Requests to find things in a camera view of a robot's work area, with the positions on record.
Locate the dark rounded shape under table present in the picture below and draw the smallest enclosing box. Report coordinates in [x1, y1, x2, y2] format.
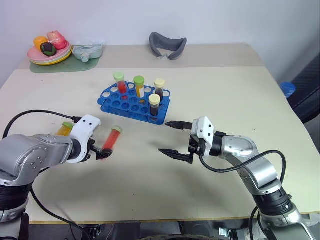
[136, 221, 221, 240]

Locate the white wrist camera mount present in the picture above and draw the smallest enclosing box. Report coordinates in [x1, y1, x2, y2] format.
[66, 114, 102, 165]
[190, 115, 216, 157]

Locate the yellow tube with green cap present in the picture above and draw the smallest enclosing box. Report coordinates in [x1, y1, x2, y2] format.
[55, 121, 75, 137]
[133, 75, 146, 99]

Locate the dark green toy food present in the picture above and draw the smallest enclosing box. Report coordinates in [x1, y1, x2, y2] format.
[40, 42, 57, 57]

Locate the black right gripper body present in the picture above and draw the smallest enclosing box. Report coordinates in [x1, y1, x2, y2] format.
[187, 134, 205, 157]

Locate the blue test tube rack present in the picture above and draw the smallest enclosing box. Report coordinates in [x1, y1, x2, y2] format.
[96, 81, 172, 126]

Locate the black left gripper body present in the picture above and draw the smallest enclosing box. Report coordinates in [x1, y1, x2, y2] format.
[83, 136, 98, 161]

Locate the blue bottle cap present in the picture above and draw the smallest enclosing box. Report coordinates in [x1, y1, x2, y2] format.
[279, 81, 297, 99]

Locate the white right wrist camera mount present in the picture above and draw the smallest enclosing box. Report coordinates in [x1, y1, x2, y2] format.
[190, 115, 216, 157]

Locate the orange toy food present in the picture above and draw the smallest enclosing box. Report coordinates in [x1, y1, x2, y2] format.
[33, 35, 49, 50]

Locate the pink plate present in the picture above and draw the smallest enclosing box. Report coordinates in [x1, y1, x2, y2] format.
[26, 40, 72, 61]

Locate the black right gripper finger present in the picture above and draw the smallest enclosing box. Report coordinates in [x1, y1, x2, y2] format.
[165, 120, 193, 132]
[157, 148, 195, 165]

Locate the clear plastic bag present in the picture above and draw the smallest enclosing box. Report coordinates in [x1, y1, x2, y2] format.
[71, 40, 106, 62]

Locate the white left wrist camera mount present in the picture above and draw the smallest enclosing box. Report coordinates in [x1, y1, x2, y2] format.
[66, 114, 102, 165]

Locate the pale green plate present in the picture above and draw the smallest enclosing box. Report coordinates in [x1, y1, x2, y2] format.
[28, 44, 73, 64]

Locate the red tube with green cap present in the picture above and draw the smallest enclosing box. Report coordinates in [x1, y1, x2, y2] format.
[101, 125, 124, 157]
[112, 71, 129, 95]

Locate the dark tube with cream cap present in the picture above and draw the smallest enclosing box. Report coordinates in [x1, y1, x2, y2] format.
[153, 78, 167, 103]
[148, 93, 162, 117]

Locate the green table mat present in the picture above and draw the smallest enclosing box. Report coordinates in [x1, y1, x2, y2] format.
[29, 44, 105, 75]

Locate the pink toy food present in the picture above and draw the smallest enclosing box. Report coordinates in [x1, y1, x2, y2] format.
[47, 30, 67, 51]

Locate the black carbon-pattern object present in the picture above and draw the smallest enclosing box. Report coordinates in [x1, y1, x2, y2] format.
[286, 53, 320, 125]

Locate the stack of coloured plates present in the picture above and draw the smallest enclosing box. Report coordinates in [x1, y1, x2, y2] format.
[29, 46, 74, 67]

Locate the grey foam face pad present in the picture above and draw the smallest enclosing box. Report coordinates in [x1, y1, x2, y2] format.
[149, 31, 188, 62]

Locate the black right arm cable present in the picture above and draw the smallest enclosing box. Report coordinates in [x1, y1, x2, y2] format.
[199, 149, 287, 240]

